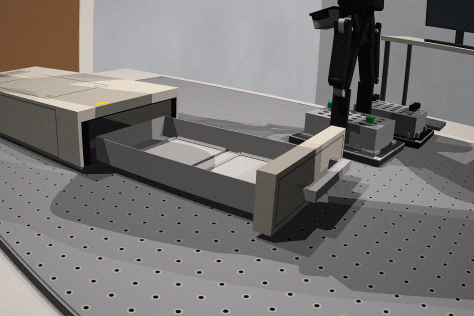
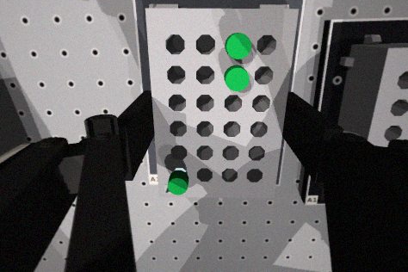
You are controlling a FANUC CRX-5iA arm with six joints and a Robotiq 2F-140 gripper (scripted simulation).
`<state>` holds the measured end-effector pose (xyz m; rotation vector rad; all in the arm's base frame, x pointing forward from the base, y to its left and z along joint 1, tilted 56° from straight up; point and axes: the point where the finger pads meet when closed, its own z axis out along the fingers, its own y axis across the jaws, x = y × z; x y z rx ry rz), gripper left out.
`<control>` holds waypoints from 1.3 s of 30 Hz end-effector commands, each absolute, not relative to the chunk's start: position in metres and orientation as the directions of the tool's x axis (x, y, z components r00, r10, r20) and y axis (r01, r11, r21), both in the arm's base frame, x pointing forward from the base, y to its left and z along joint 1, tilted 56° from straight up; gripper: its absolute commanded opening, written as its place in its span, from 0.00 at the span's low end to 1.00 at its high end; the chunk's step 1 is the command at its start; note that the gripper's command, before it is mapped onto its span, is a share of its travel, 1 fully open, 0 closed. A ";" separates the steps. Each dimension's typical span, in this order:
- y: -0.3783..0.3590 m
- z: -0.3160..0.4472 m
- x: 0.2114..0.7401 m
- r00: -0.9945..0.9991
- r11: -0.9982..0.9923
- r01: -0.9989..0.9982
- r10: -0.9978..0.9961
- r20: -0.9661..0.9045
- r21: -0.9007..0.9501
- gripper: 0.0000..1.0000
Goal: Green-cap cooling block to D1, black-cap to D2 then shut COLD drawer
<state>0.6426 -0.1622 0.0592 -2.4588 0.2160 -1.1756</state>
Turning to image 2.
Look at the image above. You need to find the grey perforated base plate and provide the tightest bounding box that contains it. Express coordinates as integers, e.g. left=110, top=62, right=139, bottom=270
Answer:
left=0, top=0, right=408, bottom=272

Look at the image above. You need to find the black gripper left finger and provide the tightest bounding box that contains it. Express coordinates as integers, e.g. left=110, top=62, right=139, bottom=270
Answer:
left=0, top=90, right=155, bottom=272

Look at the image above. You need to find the grey perforated block with round holes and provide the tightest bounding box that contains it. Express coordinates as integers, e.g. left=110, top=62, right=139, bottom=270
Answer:
left=145, top=9, right=299, bottom=198
left=337, top=43, right=408, bottom=147

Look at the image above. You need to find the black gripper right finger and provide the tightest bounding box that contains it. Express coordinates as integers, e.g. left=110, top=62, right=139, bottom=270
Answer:
left=282, top=92, right=408, bottom=272

